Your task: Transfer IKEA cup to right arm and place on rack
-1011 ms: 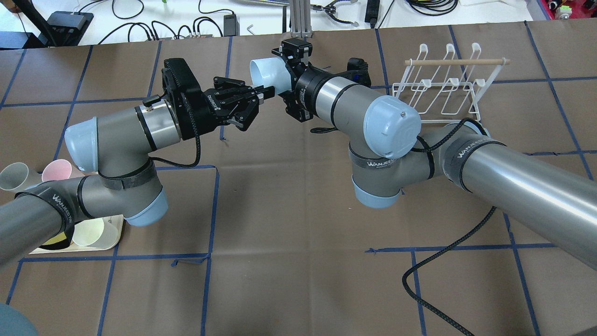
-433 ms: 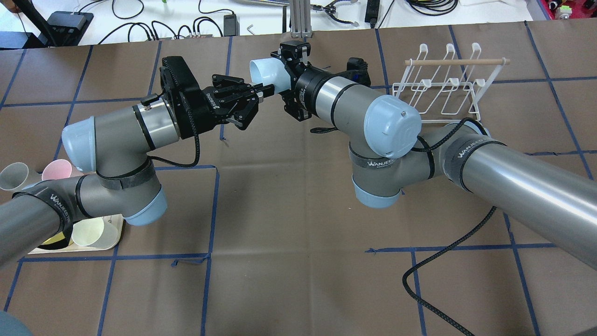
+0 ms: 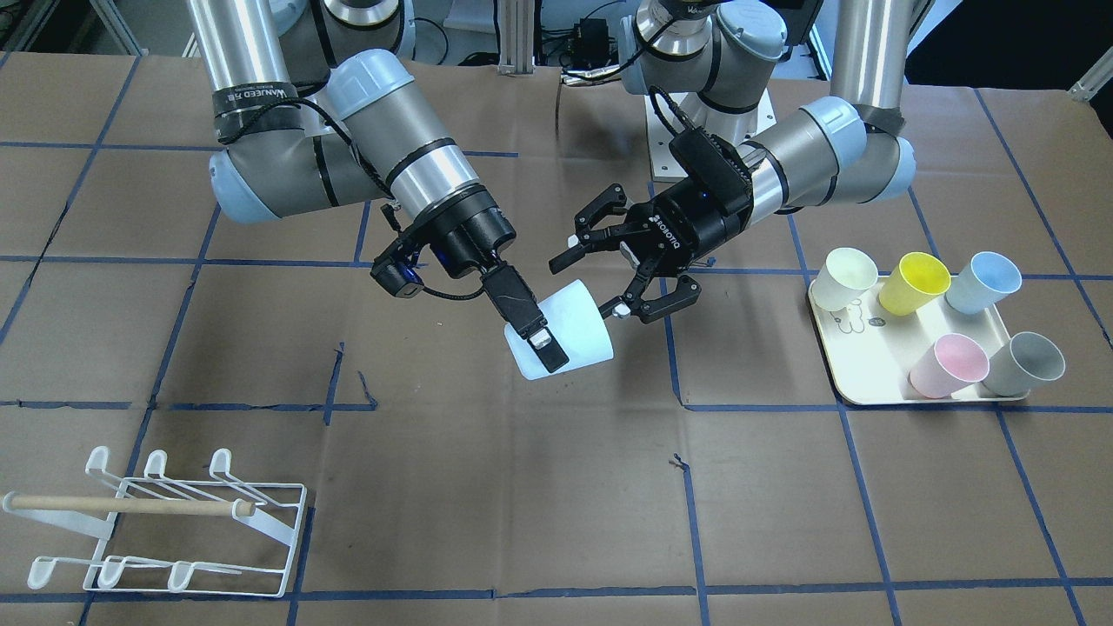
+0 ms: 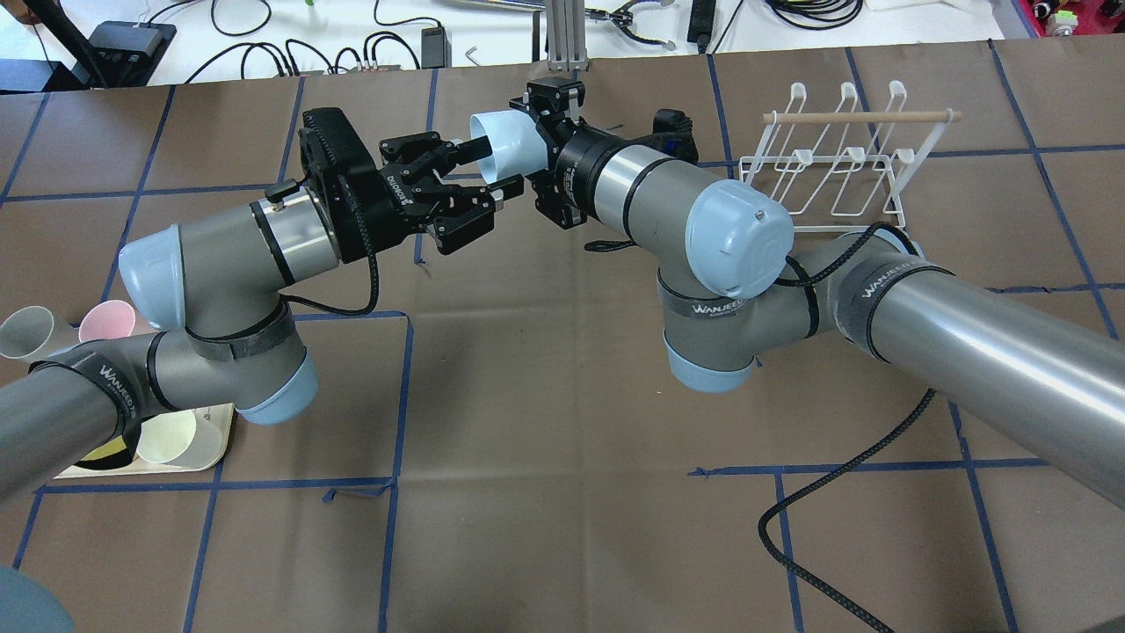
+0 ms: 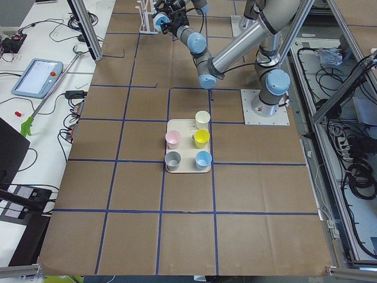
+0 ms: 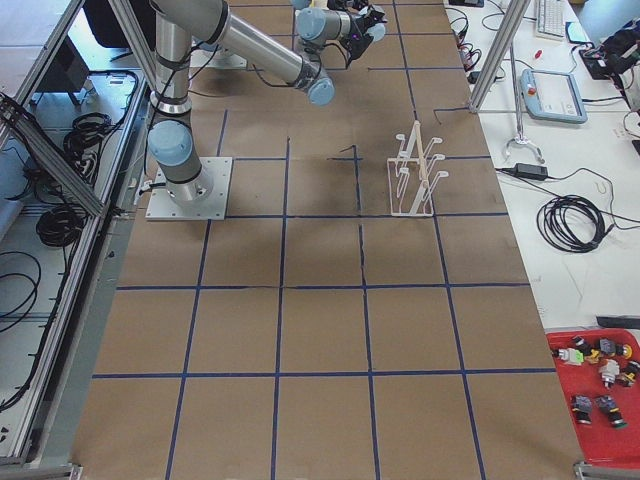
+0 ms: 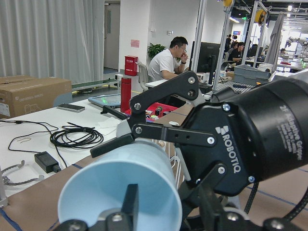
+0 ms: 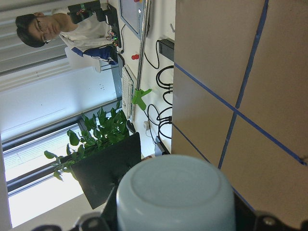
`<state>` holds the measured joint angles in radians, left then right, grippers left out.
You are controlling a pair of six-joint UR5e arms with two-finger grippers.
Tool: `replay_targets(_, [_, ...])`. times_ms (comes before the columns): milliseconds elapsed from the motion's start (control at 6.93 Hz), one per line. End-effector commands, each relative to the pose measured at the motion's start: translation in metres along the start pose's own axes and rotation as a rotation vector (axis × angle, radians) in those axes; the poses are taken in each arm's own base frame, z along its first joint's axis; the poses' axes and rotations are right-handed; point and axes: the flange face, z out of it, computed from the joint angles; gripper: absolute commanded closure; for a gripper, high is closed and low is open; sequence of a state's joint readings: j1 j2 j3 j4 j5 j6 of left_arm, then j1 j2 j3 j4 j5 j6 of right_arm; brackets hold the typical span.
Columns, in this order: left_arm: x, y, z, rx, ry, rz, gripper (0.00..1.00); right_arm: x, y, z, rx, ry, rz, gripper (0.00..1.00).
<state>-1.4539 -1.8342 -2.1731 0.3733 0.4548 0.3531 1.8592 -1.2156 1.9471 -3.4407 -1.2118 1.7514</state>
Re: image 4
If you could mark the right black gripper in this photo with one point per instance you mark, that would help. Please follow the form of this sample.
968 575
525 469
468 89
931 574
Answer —
576 164

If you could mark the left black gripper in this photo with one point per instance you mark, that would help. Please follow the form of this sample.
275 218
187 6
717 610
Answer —
373 209

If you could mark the light blue plastic cup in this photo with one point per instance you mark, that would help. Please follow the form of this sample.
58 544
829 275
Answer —
517 148

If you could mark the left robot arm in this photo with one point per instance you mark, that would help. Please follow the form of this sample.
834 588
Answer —
215 294

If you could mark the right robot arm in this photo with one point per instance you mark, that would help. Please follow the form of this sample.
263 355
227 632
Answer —
732 288

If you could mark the pale green plastic cup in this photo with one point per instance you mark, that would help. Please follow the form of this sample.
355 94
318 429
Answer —
184 439

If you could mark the pink plastic cup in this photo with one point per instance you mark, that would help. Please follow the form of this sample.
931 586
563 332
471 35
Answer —
113 319

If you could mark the yellow plastic cup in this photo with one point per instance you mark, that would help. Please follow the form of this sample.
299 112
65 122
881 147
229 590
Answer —
115 454

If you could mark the grey plastic cup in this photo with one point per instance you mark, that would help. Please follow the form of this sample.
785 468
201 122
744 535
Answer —
34 333

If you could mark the black power adapter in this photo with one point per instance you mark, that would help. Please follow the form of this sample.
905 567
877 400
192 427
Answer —
435 51

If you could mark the cream plastic tray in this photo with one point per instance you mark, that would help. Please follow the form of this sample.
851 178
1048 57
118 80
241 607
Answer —
227 414

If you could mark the aluminium frame post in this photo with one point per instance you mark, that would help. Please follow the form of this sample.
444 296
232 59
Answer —
566 48

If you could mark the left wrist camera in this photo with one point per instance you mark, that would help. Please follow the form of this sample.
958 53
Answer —
342 174

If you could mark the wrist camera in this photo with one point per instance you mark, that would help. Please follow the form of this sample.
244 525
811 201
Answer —
672 134
342 174

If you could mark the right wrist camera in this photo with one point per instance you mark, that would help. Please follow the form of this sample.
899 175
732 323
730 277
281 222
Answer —
672 134

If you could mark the white wire cup rack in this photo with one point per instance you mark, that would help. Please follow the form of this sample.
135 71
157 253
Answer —
839 170

